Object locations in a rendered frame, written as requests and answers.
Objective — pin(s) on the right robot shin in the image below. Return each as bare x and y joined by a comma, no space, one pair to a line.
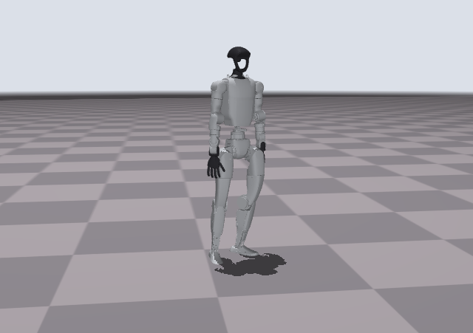
217,224

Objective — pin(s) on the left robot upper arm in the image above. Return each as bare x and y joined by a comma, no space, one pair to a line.
258,114

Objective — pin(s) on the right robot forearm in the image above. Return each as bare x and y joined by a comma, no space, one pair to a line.
214,133

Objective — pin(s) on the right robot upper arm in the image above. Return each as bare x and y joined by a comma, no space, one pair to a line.
217,90

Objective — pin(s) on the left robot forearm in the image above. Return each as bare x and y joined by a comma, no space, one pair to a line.
260,132

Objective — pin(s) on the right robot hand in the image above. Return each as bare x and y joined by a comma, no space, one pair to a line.
214,163

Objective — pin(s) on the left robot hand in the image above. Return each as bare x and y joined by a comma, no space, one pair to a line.
262,147

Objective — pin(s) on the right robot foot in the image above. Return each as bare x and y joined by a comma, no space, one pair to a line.
215,257

